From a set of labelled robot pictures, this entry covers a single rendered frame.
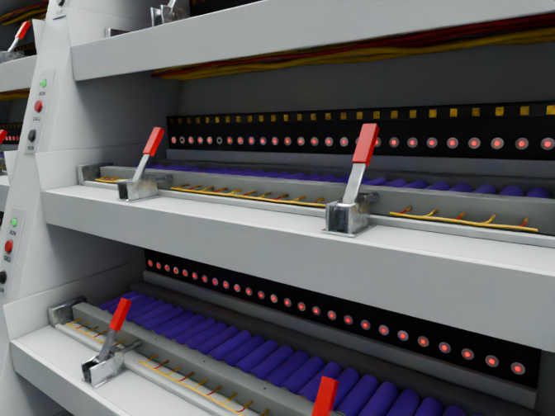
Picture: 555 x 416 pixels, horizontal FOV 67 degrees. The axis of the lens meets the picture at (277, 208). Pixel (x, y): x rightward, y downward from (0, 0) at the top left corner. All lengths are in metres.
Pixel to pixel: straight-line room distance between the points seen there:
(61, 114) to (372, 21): 0.45
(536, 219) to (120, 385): 0.42
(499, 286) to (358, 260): 0.09
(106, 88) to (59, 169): 0.14
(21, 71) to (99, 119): 0.18
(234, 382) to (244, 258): 0.14
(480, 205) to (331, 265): 0.12
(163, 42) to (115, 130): 0.23
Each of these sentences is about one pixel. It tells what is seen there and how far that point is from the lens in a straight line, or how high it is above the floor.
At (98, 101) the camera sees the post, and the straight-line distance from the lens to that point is 0.69.
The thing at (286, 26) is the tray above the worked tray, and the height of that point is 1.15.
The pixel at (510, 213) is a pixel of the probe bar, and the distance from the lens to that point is 0.34.
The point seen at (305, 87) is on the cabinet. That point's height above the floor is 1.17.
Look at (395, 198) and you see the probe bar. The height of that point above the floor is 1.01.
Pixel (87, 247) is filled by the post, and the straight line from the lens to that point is 0.69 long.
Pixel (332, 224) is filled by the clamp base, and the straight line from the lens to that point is 0.32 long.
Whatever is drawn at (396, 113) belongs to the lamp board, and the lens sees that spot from 0.48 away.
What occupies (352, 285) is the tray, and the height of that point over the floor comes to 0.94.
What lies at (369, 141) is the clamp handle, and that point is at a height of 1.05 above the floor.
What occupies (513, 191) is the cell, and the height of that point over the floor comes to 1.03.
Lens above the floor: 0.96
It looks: 3 degrees up
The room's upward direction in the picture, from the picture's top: 10 degrees clockwise
